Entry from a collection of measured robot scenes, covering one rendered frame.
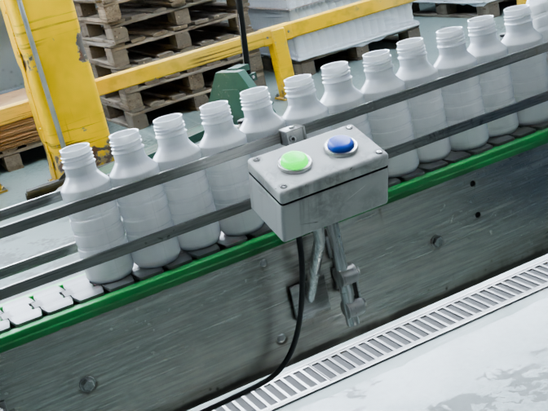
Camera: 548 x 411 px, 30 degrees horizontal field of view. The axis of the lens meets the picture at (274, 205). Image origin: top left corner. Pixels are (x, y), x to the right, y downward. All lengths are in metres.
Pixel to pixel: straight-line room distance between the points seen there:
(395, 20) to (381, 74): 6.27
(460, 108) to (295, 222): 0.38
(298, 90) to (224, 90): 4.61
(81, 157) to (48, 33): 4.56
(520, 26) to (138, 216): 0.60
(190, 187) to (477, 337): 1.97
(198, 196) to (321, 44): 6.09
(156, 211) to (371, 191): 0.26
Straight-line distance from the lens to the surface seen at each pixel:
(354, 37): 7.44
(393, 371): 3.00
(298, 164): 1.12
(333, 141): 1.15
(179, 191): 1.24
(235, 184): 1.26
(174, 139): 1.24
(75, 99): 5.82
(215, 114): 1.25
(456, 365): 2.98
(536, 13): 1.52
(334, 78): 1.33
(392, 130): 1.36
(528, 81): 1.49
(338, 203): 1.14
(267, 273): 1.28
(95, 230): 1.22
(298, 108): 1.30
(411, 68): 1.39
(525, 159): 1.46
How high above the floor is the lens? 1.42
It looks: 18 degrees down
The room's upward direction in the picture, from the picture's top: 13 degrees counter-clockwise
